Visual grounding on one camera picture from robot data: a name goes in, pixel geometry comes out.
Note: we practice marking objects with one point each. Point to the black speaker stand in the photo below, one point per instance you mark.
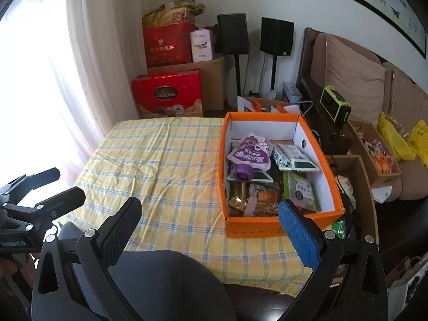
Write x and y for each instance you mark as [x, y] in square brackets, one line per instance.
[274, 72]
[237, 73]

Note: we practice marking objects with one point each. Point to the green snack packet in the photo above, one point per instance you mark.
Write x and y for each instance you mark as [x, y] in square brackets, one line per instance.
[338, 228]

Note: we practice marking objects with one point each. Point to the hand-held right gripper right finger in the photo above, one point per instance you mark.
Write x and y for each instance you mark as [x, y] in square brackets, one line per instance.
[299, 234]

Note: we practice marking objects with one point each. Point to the black speaker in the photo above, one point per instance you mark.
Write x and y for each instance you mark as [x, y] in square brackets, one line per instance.
[277, 36]
[233, 33]

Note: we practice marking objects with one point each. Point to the orange cardboard box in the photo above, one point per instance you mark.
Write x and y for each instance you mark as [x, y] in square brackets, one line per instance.
[254, 227]

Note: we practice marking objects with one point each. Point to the gold gift bag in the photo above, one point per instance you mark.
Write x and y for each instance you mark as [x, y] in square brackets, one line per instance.
[167, 15]

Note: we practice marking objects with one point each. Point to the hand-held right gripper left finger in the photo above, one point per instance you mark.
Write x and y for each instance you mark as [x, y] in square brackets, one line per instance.
[120, 227]

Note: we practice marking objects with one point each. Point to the tan sofa cushion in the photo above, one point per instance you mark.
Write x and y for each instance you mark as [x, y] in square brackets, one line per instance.
[406, 93]
[354, 73]

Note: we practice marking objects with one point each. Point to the red gift box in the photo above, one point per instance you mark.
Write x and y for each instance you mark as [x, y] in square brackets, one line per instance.
[167, 87]

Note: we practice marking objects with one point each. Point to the yellow-green black portable device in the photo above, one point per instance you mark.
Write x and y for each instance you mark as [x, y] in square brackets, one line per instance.
[334, 105]

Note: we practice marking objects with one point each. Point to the green plum cake packet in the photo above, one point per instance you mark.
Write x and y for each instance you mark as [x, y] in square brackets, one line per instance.
[301, 190]

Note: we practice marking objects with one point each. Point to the yellow plastic bag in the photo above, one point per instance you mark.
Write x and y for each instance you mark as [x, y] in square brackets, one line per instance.
[394, 138]
[419, 142]

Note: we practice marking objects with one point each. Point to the gold candy packet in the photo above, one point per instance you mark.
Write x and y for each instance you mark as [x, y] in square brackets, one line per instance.
[239, 195]

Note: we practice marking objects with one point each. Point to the open brown cardboard box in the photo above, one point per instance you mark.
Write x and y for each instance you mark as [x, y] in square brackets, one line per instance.
[364, 187]

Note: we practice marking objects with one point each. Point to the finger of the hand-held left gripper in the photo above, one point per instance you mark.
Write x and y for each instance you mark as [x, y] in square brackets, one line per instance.
[65, 200]
[43, 175]

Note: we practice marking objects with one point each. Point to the white sheer curtain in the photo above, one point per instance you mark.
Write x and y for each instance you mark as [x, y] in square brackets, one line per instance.
[83, 57]

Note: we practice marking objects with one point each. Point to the green white seaweed packet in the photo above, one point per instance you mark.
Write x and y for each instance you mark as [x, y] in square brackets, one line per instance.
[266, 175]
[301, 159]
[279, 157]

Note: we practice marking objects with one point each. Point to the red gift bag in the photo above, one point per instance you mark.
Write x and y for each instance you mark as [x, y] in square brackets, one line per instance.
[167, 46]

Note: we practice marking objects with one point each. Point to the cardboard box of snacks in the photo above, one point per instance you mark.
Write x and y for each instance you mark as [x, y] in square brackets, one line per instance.
[384, 175]

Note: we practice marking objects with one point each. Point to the orange snack packet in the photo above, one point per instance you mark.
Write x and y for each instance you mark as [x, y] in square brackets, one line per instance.
[264, 202]

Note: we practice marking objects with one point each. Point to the yellow plaid tablecloth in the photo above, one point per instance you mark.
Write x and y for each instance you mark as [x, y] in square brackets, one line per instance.
[160, 160]

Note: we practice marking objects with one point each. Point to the brown sofa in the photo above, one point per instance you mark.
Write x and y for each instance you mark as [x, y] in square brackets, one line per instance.
[309, 60]

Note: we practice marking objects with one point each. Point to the white paper shopping bag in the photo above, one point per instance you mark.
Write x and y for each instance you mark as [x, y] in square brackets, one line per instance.
[401, 294]

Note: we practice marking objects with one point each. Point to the purple jelly pouch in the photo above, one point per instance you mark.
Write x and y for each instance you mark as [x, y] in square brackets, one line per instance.
[250, 153]

